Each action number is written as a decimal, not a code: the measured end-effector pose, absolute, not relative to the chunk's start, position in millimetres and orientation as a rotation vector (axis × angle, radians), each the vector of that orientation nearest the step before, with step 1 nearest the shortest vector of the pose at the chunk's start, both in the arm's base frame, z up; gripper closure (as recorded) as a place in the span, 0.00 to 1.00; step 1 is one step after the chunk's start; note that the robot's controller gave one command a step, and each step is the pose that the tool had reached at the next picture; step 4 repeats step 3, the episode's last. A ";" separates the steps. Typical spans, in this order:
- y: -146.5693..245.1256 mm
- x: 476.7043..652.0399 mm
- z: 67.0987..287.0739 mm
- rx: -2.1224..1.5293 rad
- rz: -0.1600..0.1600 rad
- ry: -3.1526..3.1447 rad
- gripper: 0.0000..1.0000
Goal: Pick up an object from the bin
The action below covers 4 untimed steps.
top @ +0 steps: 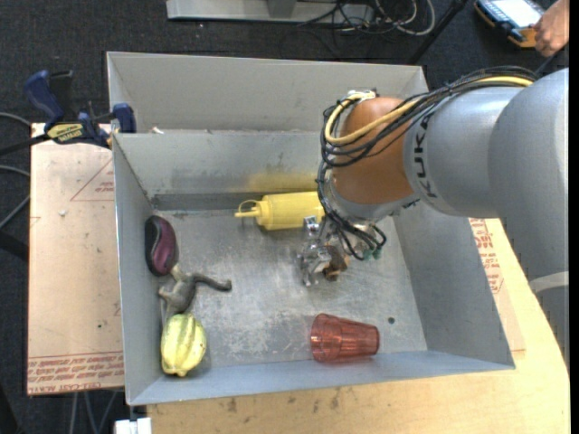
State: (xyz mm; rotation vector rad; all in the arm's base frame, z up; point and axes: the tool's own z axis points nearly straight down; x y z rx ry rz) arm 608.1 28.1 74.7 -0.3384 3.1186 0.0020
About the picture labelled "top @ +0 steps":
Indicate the grey metal bin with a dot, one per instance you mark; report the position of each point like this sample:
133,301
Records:
271,296

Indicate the grey toy animal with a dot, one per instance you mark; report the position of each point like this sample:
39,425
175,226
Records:
181,292

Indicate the yellow toy squash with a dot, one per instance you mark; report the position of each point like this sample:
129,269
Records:
183,344

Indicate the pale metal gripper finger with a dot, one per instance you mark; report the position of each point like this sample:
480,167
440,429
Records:
310,267
310,224

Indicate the brown cardboard board red print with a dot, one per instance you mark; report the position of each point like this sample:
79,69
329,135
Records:
72,265

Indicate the person's hand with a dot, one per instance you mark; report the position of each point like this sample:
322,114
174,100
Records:
553,32

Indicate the red clear plastic cup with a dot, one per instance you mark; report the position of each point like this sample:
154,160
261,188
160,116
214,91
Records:
344,338

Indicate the yellow squeeze bottle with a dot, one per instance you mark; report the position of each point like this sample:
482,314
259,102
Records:
289,210

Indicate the black and purple oval object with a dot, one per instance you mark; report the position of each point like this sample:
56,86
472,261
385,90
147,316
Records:
160,247

